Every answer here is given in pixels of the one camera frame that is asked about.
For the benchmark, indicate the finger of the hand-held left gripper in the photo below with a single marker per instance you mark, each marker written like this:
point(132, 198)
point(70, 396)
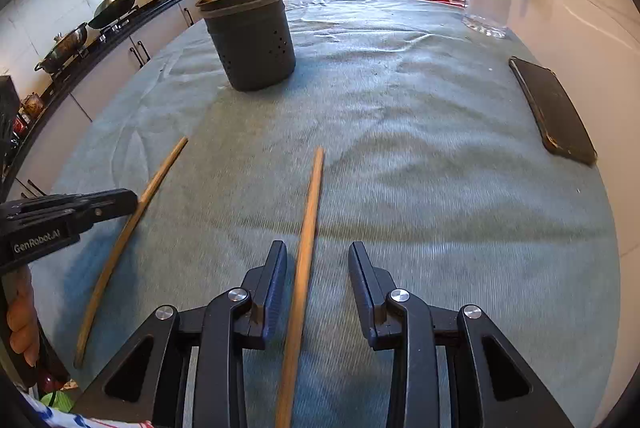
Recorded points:
point(100, 205)

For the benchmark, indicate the black smartphone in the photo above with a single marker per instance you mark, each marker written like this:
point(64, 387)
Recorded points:
point(552, 113)

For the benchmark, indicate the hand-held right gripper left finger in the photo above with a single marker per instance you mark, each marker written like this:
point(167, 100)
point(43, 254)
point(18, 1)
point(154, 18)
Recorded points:
point(275, 298)

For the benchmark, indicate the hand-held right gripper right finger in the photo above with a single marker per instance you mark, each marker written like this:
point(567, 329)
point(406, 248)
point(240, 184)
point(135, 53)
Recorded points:
point(361, 293)

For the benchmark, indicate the green plastic bag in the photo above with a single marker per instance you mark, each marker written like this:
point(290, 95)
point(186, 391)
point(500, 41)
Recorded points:
point(57, 400)

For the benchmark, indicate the black gas stove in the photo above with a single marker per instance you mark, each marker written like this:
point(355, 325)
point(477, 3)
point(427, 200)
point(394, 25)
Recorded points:
point(125, 24)

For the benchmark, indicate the steel wok with lid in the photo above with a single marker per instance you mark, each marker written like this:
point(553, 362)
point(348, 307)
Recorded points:
point(112, 6)

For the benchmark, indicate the wooden chopstick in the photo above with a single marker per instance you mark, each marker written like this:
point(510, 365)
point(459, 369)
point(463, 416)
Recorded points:
point(165, 168)
point(307, 248)

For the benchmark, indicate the person's printed clothing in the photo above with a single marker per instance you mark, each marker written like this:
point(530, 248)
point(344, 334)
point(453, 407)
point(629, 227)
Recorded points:
point(60, 418)

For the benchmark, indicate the steel cooking pot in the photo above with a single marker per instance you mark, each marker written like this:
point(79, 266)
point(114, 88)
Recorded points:
point(62, 48)

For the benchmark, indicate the dark grey utensil holder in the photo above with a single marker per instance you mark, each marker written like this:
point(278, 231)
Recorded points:
point(255, 48)

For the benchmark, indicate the person's left hand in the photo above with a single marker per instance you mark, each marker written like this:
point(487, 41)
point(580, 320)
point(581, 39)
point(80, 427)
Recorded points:
point(22, 318)

